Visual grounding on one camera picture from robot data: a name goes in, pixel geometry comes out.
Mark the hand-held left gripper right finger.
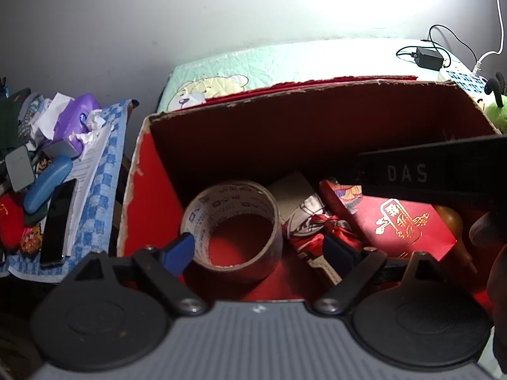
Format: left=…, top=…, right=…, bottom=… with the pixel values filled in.
left=313, top=233, right=450, bottom=317

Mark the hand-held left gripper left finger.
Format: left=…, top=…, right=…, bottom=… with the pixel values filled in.
left=73, top=233, right=207, bottom=317

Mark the clear tape roll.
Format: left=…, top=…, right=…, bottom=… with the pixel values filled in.
left=180, top=180, right=284, bottom=285

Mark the small red printed box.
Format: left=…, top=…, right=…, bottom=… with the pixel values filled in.
left=319, top=179, right=458, bottom=262

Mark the large red cardboard box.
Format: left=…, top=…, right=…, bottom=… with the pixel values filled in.
left=117, top=75, right=507, bottom=313

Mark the person's right hand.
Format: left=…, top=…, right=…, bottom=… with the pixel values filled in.
left=468, top=208, right=507, bottom=317

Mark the red white printed pouch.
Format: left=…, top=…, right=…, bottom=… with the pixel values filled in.
left=281, top=192, right=365, bottom=286

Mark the brown wooden gourd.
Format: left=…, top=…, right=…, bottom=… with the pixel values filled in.
left=433, top=204, right=478, bottom=274

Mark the beige card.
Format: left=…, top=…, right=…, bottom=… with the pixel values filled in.
left=267, top=171, right=318, bottom=222

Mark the green plush toy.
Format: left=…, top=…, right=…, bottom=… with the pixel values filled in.
left=481, top=72, right=507, bottom=133

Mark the white power strip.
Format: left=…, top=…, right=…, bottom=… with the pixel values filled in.
left=438, top=67, right=492, bottom=99

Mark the black power adapter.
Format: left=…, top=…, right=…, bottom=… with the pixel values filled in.
left=412, top=47, right=444, bottom=70

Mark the blue checkered cloth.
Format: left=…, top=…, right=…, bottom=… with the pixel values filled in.
left=0, top=99, right=139, bottom=283

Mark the black smartphone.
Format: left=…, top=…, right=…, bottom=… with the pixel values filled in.
left=40, top=178, right=79, bottom=267

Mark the white paper sheet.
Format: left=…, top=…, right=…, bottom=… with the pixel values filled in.
left=59, top=124, right=115, bottom=258

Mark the orange patterned charm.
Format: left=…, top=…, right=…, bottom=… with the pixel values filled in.
left=20, top=222, right=44, bottom=254

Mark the blue glasses case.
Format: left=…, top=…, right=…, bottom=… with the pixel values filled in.
left=23, top=155, right=74, bottom=214

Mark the grey metal case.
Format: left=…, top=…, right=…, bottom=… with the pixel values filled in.
left=42, top=138, right=84, bottom=161

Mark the crumpled white tissue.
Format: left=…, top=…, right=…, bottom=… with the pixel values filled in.
left=68, top=110, right=108, bottom=146

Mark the purple tissue pack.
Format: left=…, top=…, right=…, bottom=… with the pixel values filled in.
left=51, top=94, right=103, bottom=143

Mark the grey rectangular device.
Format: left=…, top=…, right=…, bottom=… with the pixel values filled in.
left=5, top=145, right=34, bottom=193

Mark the bear print bed sheet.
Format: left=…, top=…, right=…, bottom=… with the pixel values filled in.
left=156, top=39, right=482, bottom=113

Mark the grey patterned cloth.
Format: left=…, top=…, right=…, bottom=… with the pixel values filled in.
left=18, top=93, right=52, bottom=143

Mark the dark green cloth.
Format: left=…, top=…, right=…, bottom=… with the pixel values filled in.
left=0, top=87, right=32, bottom=151

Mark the white cable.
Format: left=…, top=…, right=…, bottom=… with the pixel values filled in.
left=473, top=0, right=507, bottom=76

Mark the black cable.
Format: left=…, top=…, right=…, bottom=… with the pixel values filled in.
left=396, top=25, right=478, bottom=68

